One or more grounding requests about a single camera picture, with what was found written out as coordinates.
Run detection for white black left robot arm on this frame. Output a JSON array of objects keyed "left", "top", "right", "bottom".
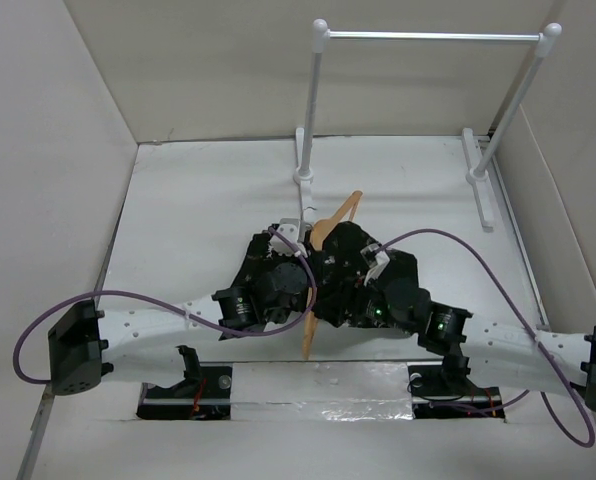
[{"left": 48, "top": 261, "right": 316, "bottom": 397}]

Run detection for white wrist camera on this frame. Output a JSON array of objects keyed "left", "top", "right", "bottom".
[
  {"left": 360, "top": 243, "right": 390, "bottom": 286},
  {"left": 268, "top": 218, "right": 307, "bottom": 256}
]

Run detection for silver tape strip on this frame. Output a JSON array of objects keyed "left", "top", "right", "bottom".
[{"left": 230, "top": 362, "right": 414, "bottom": 422}]

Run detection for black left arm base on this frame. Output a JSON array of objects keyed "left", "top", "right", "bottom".
[{"left": 136, "top": 345, "right": 233, "bottom": 421}]

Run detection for white silver clothes rack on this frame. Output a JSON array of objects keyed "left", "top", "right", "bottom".
[{"left": 293, "top": 19, "right": 564, "bottom": 233}]

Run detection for black white patterned trousers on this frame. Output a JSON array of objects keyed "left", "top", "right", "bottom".
[{"left": 221, "top": 221, "right": 420, "bottom": 332}]

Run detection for wooden clothes hanger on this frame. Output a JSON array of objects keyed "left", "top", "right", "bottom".
[{"left": 302, "top": 190, "right": 363, "bottom": 361}]

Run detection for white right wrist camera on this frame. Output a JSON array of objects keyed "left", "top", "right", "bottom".
[{"left": 360, "top": 243, "right": 390, "bottom": 286}]

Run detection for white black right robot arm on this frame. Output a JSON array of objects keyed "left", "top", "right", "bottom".
[{"left": 350, "top": 278, "right": 596, "bottom": 413}]

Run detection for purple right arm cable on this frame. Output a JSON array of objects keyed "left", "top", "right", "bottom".
[{"left": 365, "top": 228, "right": 596, "bottom": 449}]

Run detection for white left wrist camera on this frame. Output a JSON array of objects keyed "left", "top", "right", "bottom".
[{"left": 268, "top": 218, "right": 307, "bottom": 256}]

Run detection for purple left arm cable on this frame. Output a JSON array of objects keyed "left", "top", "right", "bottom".
[{"left": 12, "top": 224, "right": 319, "bottom": 386}]

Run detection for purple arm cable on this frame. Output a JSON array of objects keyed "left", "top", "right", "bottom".
[
  {"left": 365, "top": 228, "right": 596, "bottom": 449},
  {"left": 12, "top": 224, "right": 319, "bottom": 386}
]

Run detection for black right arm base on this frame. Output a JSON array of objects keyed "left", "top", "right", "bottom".
[{"left": 407, "top": 360, "right": 506, "bottom": 420}]

